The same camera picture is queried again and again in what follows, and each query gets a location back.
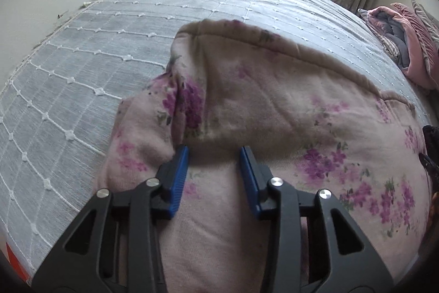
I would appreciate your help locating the grey pink pillow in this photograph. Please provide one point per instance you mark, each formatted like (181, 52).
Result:
(428, 20)

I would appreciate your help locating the grey quilted bedspread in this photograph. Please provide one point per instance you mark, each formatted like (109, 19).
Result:
(58, 107)

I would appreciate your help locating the red box on floor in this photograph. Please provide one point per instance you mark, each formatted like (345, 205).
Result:
(15, 264)

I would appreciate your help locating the black jacket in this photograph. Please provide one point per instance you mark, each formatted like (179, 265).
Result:
(430, 159)

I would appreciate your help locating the pink folded blanket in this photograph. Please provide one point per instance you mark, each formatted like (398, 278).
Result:
(406, 40)

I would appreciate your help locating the pink floral quilted garment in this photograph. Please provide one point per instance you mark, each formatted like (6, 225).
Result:
(312, 120)

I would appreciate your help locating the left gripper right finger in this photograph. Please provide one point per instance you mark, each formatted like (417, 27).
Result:
(314, 243)

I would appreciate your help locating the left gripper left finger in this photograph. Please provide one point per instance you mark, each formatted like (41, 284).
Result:
(112, 244)

